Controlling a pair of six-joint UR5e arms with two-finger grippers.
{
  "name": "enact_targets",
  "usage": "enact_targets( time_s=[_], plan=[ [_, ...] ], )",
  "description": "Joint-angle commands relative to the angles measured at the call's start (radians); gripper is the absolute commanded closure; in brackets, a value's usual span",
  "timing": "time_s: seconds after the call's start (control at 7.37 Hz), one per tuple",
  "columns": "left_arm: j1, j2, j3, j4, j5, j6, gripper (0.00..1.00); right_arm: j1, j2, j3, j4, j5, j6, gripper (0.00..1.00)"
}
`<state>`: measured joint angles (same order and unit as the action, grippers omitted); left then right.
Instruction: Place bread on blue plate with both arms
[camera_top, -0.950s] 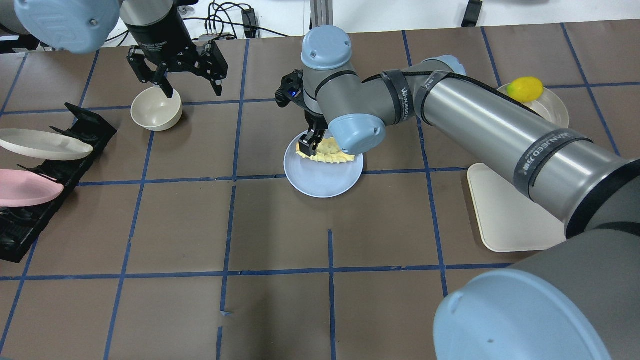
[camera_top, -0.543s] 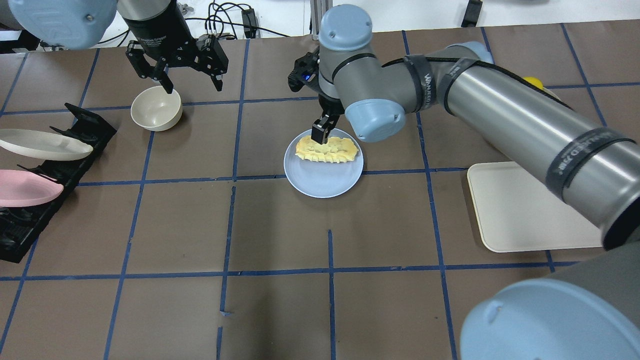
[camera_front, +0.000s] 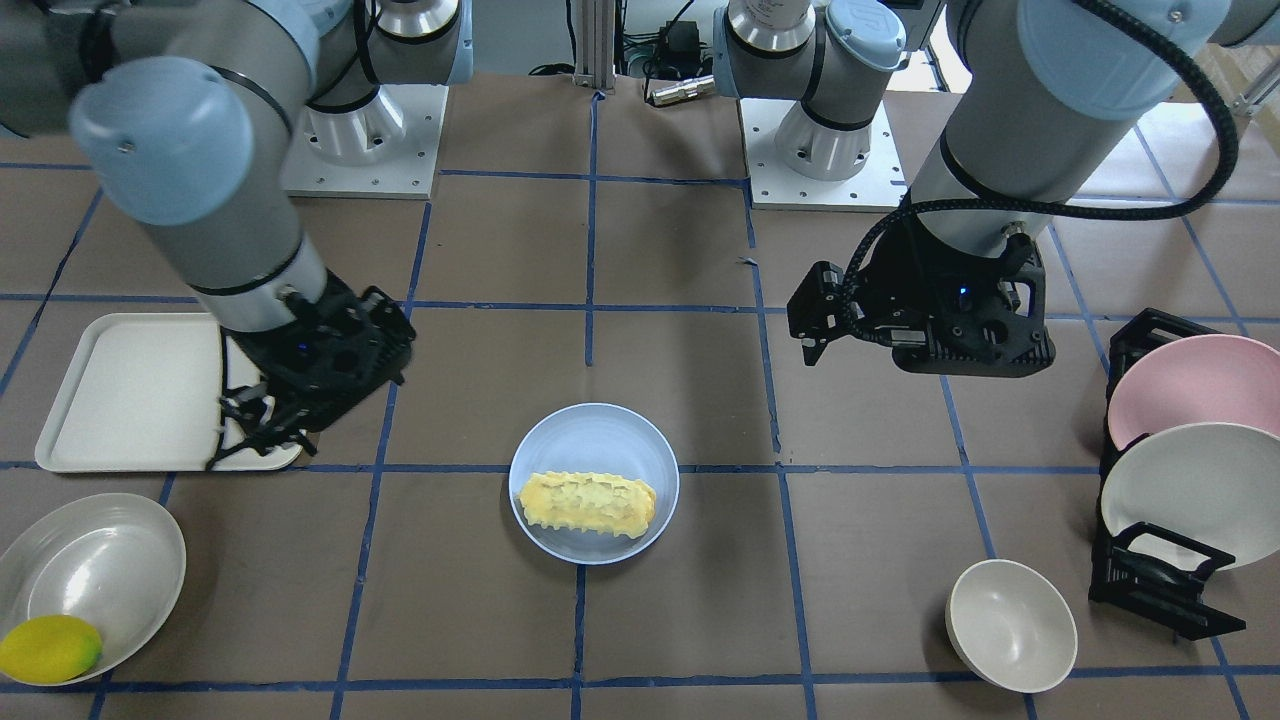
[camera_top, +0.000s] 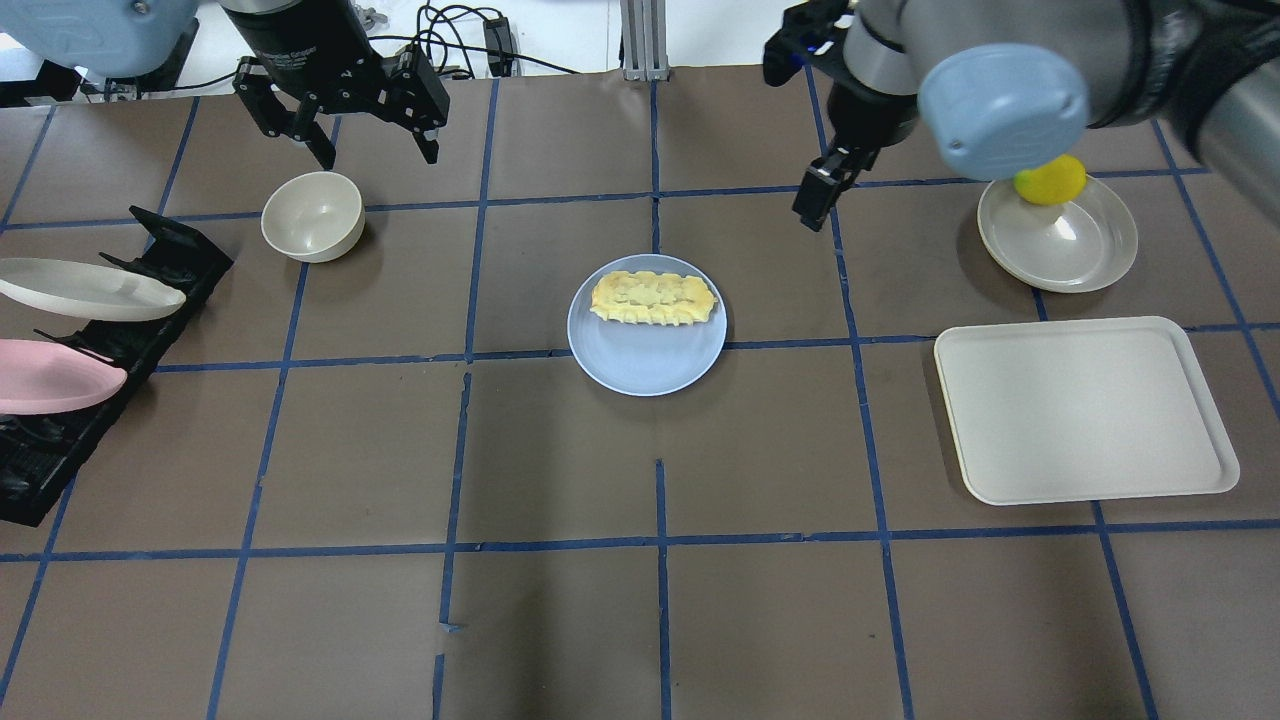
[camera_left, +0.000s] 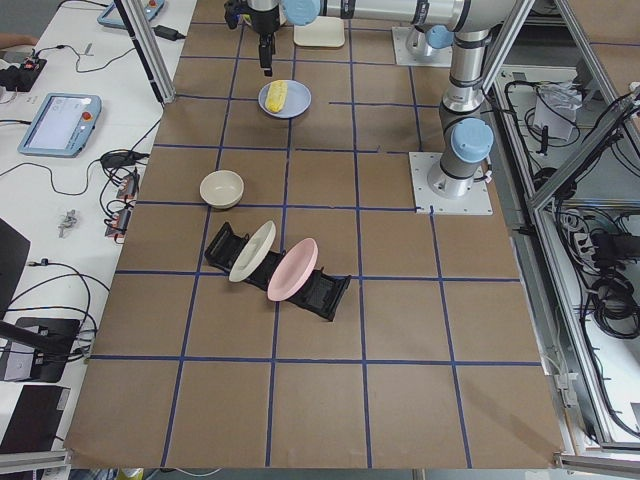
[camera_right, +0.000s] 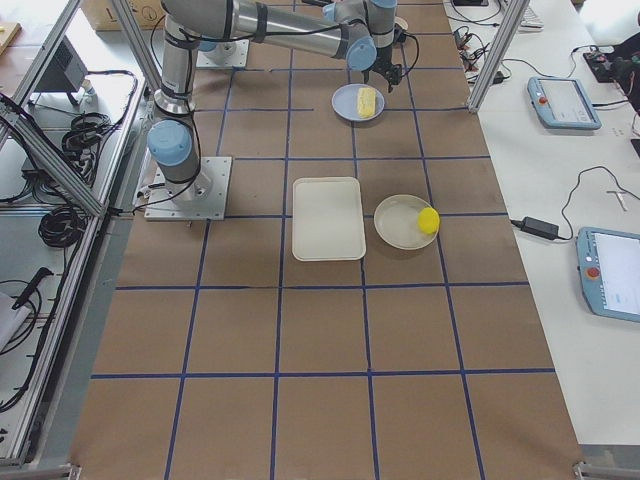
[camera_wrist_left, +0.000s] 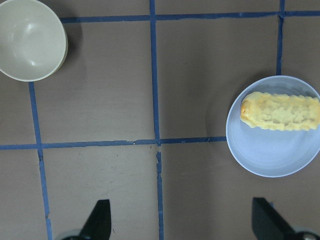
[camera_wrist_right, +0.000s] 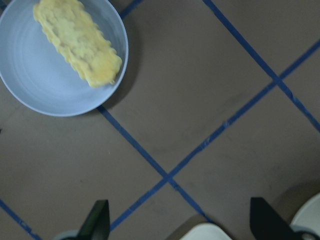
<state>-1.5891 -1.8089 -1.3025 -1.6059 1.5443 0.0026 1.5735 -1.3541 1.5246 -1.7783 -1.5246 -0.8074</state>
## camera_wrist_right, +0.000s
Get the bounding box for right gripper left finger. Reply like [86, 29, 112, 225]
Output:
[76, 200, 110, 240]

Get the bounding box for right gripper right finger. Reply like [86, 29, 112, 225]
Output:
[249, 197, 300, 240]

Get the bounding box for blue plate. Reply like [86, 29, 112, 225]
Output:
[0, 0, 129, 117]

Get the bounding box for yellow toy bread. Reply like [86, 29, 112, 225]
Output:
[33, 0, 122, 88]

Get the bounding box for white round plate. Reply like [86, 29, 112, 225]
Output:
[291, 193, 320, 235]

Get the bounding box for white rectangular tray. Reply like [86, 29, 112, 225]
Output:
[180, 222, 232, 240]

